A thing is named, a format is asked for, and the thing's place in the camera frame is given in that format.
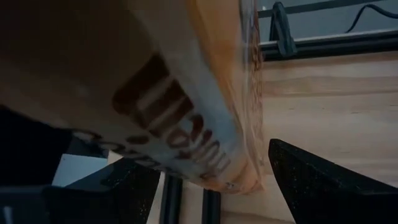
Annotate black toaster power cable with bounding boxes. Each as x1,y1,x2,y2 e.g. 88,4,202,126
344,3,398,34

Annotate orange Cheerios cereal box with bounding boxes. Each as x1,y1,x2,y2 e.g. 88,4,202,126
0,0,265,195

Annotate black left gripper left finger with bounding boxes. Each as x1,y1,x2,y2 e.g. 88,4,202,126
67,157,161,224

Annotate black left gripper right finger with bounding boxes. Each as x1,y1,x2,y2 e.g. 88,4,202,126
269,138,398,224

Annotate black frame clamp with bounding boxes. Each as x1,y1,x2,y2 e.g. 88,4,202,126
269,1,299,58

